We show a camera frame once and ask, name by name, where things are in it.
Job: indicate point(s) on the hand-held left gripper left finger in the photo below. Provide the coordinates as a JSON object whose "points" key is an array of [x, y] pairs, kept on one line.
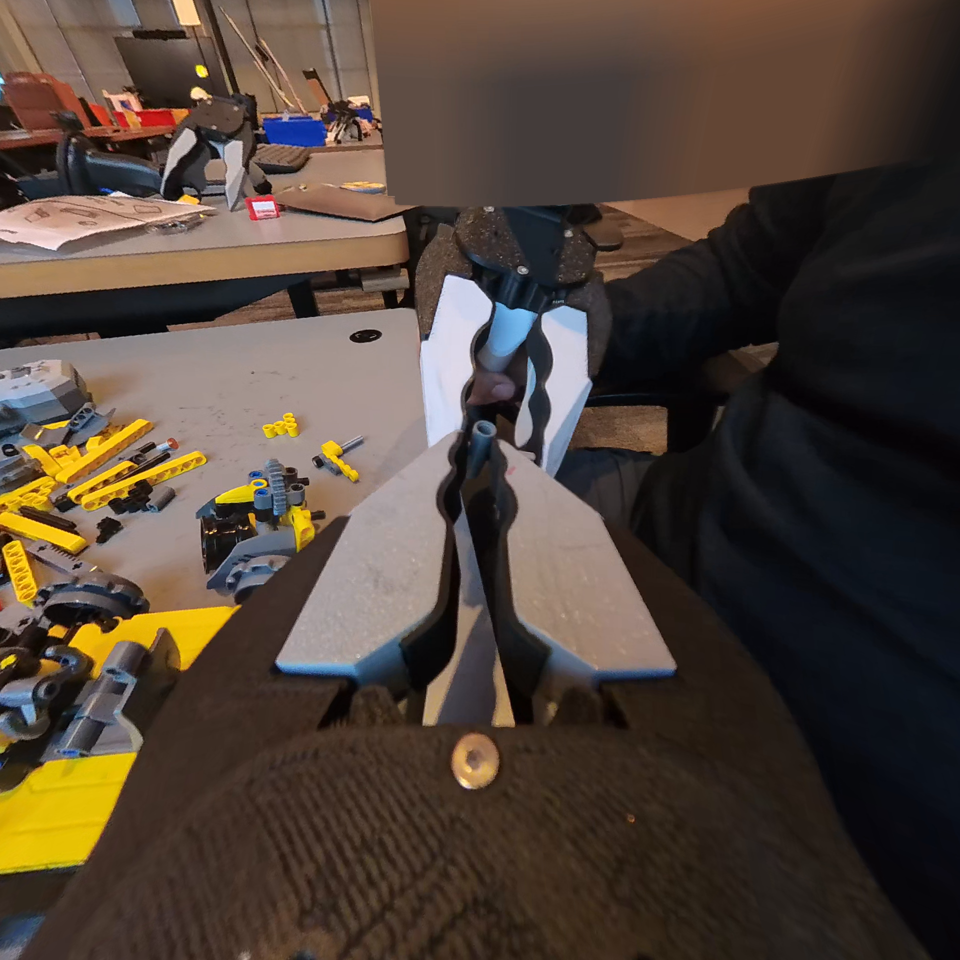
{"points": [[368, 593]]}

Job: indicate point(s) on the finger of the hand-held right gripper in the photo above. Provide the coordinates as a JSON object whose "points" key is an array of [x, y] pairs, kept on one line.
{"points": [[563, 375], [450, 353]]}

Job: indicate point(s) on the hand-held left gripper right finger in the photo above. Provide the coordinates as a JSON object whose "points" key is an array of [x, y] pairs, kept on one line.
{"points": [[585, 593]]}

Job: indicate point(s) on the small grey axle piece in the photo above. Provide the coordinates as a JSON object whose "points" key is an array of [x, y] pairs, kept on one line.
{"points": [[483, 438]]}

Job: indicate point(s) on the small yellow toy beam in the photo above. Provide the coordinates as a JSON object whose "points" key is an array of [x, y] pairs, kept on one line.
{"points": [[338, 458]]}

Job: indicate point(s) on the small yellow angled connector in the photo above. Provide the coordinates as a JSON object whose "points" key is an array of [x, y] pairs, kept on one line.
{"points": [[281, 426]]}

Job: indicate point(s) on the pile of toy parts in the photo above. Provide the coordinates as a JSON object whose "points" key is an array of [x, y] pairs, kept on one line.
{"points": [[105, 473]]}

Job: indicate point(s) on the person's right forearm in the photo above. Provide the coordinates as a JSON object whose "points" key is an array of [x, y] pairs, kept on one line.
{"points": [[720, 285]]}

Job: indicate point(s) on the black desk grommet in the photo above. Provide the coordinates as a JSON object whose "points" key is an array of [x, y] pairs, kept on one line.
{"points": [[365, 335]]}

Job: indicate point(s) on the yellow grey wheel assembly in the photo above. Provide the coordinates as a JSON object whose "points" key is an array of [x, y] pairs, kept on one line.
{"points": [[255, 525]]}

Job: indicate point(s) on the brown paper envelope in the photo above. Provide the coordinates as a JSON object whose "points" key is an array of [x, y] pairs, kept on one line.
{"points": [[345, 201]]}

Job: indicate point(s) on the small red box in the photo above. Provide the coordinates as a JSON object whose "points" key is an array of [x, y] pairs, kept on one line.
{"points": [[264, 207]]}

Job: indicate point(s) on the person's black top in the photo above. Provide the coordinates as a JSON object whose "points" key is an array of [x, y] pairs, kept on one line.
{"points": [[840, 570]]}

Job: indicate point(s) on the long grey table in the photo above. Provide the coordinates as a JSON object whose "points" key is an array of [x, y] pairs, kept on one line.
{"points": [[180, 263]]}

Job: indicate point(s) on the black grey pistol-shaped device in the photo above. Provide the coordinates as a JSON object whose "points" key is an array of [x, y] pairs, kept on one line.
{"points": [[218, 150]]}

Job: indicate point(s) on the yellow black toy vehicle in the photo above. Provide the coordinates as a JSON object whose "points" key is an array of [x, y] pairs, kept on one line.
{"points": [[75, 705]]}

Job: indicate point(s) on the grey toy battery box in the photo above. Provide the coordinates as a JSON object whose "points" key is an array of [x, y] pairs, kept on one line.
{"points": [[42, 395]]}

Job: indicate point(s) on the white paper sheet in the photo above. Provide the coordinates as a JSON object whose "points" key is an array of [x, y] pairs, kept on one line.
{"points": [[90, 222]]}

